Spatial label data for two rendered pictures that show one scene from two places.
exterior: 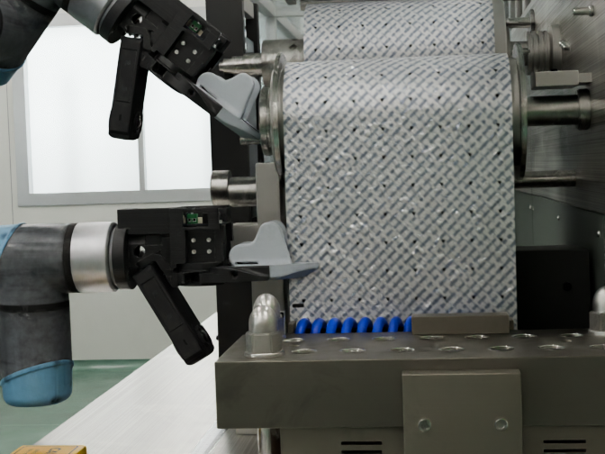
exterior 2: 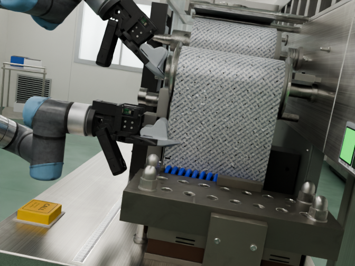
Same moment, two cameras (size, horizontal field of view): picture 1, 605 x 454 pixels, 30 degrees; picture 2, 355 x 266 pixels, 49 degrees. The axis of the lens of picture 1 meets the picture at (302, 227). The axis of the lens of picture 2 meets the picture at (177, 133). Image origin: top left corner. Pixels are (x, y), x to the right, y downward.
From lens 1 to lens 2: 0.32 m
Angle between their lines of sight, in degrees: 7
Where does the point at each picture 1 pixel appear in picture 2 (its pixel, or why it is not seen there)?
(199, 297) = not seen: hidden behind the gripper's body
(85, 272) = (73, 126)
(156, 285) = (105, 138)
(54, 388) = (52, 174)
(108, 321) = not seen: hidden behind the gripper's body
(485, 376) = (250, 224)
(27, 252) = (48, 112)
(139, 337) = not seen: hidden behind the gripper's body
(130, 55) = (111, 28)
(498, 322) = (257, 186)
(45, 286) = (54, 129)
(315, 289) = (176, 152)
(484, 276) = (253, 161)
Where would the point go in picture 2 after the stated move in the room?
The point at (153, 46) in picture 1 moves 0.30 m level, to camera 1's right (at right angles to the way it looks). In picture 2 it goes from (122, 26) to (250, 46)
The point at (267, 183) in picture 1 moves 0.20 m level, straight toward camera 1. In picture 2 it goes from (164, 98) to (163, 108)
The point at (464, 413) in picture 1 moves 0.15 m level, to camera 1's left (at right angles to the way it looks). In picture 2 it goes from (236, 239) to (152, 227)
